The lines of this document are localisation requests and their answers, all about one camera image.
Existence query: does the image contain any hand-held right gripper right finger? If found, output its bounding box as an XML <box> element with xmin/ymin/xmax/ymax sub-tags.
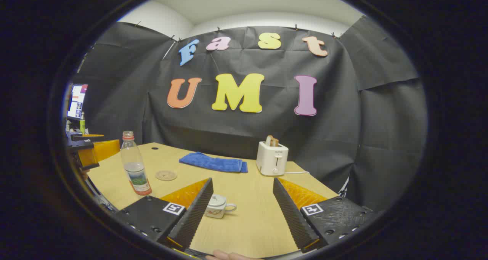
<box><xmin>273</xmin><ymin>177</ymin><xmax>376</xmax><ymax>253</ymax></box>

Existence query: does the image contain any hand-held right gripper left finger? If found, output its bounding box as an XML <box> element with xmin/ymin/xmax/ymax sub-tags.
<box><xmin>114</xmin><ymin>178</ymin><xmax>214</xmax><ymax>253</ymax></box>

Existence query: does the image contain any white ceramic teacup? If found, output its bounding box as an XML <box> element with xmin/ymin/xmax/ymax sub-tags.
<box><xmin>205</xmin><ymin>203</ymin><xmax>237</xmax><ymax>219</ymax></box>

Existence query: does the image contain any clear plastic water bottle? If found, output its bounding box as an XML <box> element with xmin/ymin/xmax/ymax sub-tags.
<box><xmin>120</xmin><ymin>131</ymin><xmax>152</xmax><ymax>196</ymax></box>

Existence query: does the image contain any computer monitor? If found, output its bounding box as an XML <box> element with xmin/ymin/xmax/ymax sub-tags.
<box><xmin>67</xmin><ymin>84</ymin><xmax>88</xmax><ymax>119</ymax></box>

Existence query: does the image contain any folded blue towel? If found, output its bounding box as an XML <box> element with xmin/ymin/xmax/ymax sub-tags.
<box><xmin>179</xmin><ymin>152</ymin><xmax>248</xmax><ymax>173</ymax></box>

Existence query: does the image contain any white toaster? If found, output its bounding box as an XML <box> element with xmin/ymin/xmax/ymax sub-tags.
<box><xmin>256</xmin><ymin>141</ymin><xmax>289</xmax><ymax>176</ymax></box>

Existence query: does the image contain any black backdrop cloth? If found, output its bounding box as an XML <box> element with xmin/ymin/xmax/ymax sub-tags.
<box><xmin>71</xmin><ymin>16</ymin><xmax>427</xmax><ymax>211</ymax></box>

